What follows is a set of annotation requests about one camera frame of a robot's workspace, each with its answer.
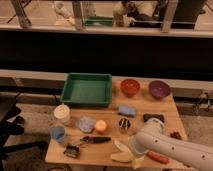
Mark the yellow banana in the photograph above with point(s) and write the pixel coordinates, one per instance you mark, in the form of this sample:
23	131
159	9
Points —
126	156

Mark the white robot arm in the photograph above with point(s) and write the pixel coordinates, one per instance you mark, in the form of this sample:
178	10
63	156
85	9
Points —
151	137

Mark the green plastic tray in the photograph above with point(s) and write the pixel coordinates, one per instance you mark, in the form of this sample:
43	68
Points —
87	90

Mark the green tray in background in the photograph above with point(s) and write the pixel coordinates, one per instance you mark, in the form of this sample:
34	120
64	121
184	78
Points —
99	21

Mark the red bowl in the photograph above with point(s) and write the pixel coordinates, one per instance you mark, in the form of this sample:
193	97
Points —
130	87

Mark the blue sponge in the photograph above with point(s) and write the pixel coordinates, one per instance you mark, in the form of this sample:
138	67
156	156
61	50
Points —
127	111

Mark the small orange ball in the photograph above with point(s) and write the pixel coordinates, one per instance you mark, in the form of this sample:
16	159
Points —
100	126

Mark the crumpled blue cloth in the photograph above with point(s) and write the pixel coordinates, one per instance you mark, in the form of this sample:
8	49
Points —
85	124

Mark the black rectangular block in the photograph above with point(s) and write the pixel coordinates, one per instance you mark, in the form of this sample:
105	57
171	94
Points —
146	117

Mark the purple bowl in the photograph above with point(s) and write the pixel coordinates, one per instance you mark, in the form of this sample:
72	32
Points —
159	89

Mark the blue plastic cup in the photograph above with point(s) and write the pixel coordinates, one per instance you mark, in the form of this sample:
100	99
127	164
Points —
58	133

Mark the black binder clip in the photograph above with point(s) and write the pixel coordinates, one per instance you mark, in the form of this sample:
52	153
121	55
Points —
72	151

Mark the person in background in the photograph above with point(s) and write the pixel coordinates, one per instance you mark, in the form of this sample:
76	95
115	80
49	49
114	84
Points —
145	13

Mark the bunch of dark grapes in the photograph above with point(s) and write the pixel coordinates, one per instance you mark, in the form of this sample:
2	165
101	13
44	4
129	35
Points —
176	135

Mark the orange carrot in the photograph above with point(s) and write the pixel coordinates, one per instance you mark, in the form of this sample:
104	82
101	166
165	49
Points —
157	157

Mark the black chair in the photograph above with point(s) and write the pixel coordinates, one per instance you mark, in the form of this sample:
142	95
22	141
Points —
10	120

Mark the black handled tool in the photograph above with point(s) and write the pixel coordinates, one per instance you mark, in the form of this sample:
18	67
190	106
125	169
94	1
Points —
95	140

